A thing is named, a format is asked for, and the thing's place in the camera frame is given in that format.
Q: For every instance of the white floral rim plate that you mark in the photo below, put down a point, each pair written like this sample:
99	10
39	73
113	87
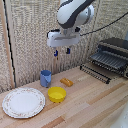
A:
23	102

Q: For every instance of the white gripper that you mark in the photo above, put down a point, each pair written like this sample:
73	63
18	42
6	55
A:
62	39

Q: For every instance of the blue mug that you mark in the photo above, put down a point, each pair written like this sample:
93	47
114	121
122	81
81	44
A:
45	78

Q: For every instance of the orange bread piece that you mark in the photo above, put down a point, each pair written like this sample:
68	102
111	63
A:
66	82

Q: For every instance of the black toaster oven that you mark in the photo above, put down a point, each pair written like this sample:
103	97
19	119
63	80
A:
113	55

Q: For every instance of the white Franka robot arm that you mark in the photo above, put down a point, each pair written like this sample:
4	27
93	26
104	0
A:
71	13

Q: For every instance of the yellow plastic bowl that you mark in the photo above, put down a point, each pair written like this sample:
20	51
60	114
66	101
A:
56	94

